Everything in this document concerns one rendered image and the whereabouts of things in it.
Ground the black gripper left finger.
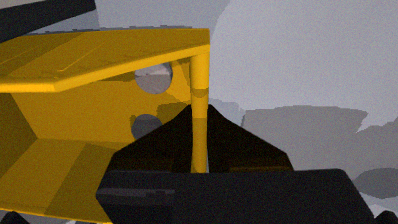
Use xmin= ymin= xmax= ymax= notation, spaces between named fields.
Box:
xmin=104 ymin=104 xmax=193 ymax=174

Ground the yellow bin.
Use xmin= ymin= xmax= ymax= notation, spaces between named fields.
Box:
xmin=0 ymin=29 xmax=210 ymax=224

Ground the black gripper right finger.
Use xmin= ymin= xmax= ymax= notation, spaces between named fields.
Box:
xmin=207 ymin=104 xmax=294 ymax=173

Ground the grey open bin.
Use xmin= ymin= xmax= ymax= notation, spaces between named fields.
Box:
xmin=0 ymin=210 xmax=73 ymax=224

